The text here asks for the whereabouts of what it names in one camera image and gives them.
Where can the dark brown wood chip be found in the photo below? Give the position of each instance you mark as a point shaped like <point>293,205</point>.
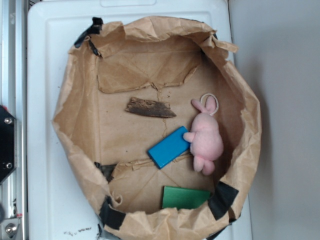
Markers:
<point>150,108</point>

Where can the brown paper lined bin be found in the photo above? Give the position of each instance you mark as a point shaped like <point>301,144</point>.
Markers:
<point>164,59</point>

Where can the blue rectangular block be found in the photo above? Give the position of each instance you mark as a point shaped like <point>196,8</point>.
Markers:
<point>169,148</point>

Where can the pink plush bunny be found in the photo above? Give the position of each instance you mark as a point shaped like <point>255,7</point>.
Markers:
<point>206,144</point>

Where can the green rectangular block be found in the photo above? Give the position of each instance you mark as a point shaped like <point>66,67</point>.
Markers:
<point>183,198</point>

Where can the white plastic tub lid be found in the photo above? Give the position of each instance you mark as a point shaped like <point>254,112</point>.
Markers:
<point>57,207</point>

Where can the black metal bracket plate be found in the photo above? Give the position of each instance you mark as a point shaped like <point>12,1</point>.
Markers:
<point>8,162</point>

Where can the aluminium frame rail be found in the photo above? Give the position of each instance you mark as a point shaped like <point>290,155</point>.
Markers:
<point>13,96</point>

